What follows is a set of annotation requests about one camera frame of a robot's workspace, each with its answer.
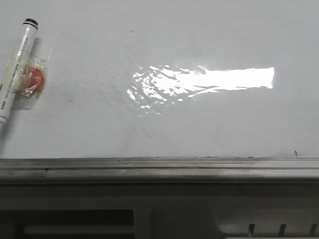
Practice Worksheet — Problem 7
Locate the red round magnet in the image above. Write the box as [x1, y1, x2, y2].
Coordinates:
[11, 47, 51, 110]

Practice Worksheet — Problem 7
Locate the grey aluminium whiteboard frame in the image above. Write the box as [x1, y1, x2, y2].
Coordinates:
[0, 157, 319, 184]

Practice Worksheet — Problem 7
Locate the white whiteboard marker pen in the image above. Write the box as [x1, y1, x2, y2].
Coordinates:
[0, 18, 38, 125]

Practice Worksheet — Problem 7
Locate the grey plastic equipment housing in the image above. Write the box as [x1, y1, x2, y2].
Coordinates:
[0, 183, 319, 239]

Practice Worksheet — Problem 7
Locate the white whiteboard surface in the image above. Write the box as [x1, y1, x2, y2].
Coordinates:
[0, 0, 319, 158]

